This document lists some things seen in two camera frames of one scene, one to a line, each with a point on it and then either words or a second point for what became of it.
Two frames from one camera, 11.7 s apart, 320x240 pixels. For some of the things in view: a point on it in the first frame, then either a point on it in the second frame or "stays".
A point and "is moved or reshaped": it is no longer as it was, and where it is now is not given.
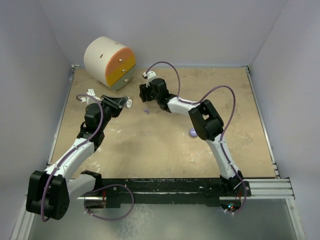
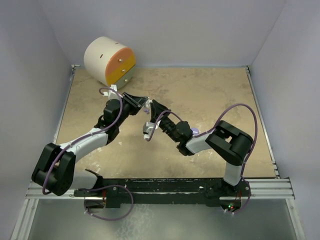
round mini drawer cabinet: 110,62 stays
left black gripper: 116,109 to 138,101
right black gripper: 144,91 to 156,108
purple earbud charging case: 192,133 stays
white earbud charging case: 129,103 is moved or reshaped
